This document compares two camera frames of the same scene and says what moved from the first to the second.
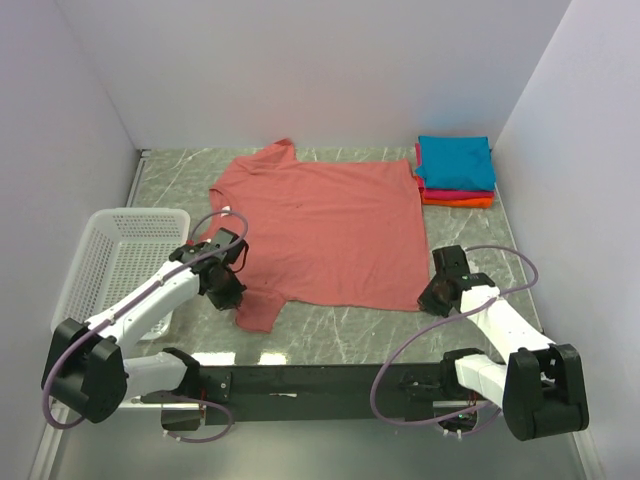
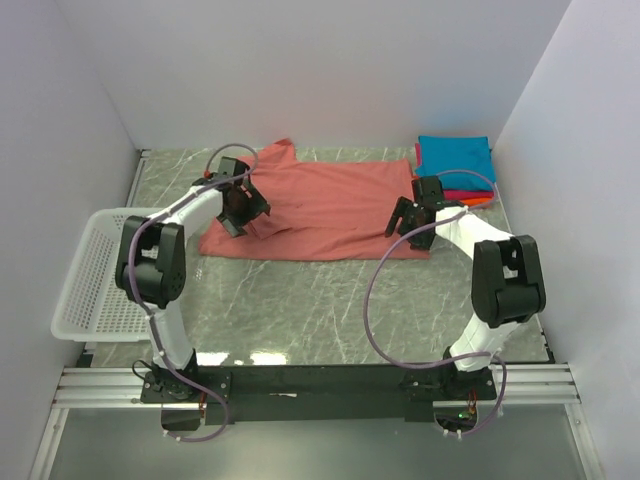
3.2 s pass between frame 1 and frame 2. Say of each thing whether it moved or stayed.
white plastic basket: stayed
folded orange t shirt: stayed
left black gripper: moved
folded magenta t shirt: stayed
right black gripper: moved
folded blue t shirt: stayed
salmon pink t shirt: moved
